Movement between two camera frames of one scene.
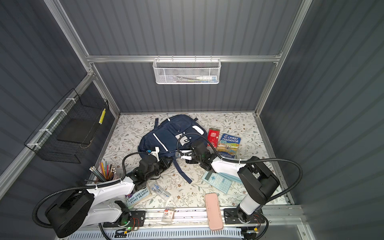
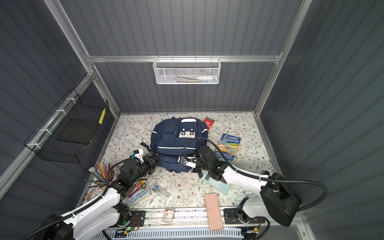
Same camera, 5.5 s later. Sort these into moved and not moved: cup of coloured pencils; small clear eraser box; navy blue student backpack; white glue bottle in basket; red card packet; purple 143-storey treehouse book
Moved: red card packet; navy blue student backpack
Not moved: small clear eraser box; purple 143-storey treehouse book; white glue bottle in basket; cup of coloured pencils
